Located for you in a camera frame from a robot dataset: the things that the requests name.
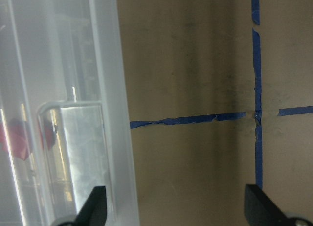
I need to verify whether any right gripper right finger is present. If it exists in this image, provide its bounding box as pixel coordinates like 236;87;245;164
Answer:
244;184;289;226

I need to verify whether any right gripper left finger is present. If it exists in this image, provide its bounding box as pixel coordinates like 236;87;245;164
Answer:
74;186;108;226

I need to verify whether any clear ribbed box lid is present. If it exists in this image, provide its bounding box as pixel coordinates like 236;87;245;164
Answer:
0;0;128;226

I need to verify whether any clear plastic storage box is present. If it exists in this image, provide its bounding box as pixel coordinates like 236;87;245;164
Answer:
0;0;140;226

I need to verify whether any red block in box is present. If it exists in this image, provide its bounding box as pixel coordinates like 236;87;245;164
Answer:
0;119;57;160

